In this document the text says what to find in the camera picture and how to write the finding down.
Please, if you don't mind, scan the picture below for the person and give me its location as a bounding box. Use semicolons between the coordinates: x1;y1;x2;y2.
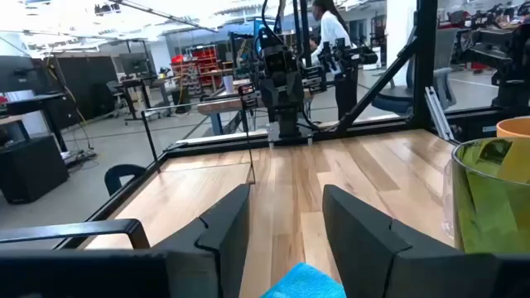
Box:
308;0;359;121

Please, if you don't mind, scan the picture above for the black desk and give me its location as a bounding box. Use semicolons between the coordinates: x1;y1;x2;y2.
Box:
0;91;70;152

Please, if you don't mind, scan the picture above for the black chair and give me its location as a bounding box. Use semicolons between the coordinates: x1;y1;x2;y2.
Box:
104;163;148;198

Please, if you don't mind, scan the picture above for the blue microfibre cloth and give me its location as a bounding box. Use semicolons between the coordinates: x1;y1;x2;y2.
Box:
260;262;347;298

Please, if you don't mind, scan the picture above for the yellow hanging cable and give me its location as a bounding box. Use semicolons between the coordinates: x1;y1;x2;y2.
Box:
46;61;91;151

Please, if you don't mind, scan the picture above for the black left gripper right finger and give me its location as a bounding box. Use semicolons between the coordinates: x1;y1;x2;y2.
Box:
321;184;498;298

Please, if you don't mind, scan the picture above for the red storage rack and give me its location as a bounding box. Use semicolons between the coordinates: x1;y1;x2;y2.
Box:
170;45;220;96

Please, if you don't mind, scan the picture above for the black box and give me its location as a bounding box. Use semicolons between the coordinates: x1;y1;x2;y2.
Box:
0;134;70;204

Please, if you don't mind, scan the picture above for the aluminium extrusion bar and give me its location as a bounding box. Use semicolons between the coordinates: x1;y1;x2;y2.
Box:
424;85;455;142

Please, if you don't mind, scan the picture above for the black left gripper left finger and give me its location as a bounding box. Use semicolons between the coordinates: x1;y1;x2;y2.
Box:
151;184;252;298

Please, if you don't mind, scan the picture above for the dark background desk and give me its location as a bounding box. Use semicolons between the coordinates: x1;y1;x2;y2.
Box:
119;76;183;121

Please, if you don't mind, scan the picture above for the wooden background table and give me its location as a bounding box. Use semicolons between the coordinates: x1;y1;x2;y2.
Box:
196;89;270;136

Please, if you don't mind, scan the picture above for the green faceted plastic cup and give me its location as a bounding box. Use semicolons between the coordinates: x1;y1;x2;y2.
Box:
450;137;530;254

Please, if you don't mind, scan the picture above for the black partition panel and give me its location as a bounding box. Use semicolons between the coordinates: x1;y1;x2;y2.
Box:
53;53;121;121

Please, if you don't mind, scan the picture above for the orange plastic cup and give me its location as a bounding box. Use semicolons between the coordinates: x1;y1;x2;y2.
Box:
495;116;530;140

